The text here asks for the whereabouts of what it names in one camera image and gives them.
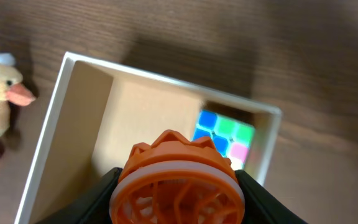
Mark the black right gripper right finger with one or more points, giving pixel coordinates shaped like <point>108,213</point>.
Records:
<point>260,206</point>

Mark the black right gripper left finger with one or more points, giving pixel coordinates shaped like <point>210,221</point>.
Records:
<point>90,208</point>

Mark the colourful puzzle cube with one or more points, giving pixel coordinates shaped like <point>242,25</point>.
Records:
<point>231,137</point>

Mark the white cardboard box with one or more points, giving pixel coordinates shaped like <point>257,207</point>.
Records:
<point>99,110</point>

